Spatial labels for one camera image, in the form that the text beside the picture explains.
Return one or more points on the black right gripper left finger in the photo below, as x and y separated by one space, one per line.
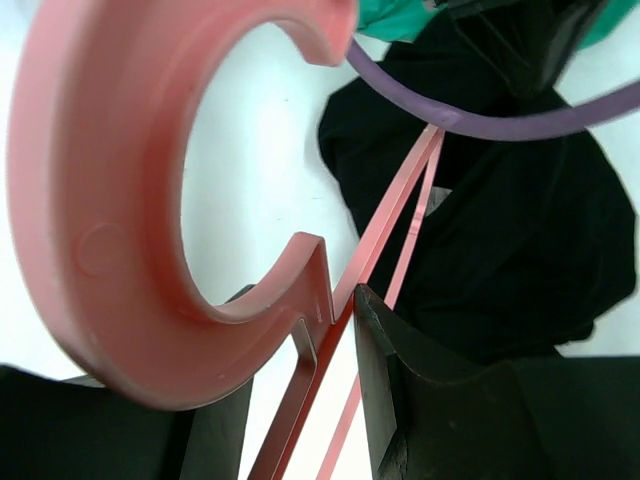
74 430

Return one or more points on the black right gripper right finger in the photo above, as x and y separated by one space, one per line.
431 414

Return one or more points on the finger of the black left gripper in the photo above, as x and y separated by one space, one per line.
527 42

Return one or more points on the pink plastic hanger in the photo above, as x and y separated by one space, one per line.
106 95

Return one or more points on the green tank top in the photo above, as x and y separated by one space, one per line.
403 20

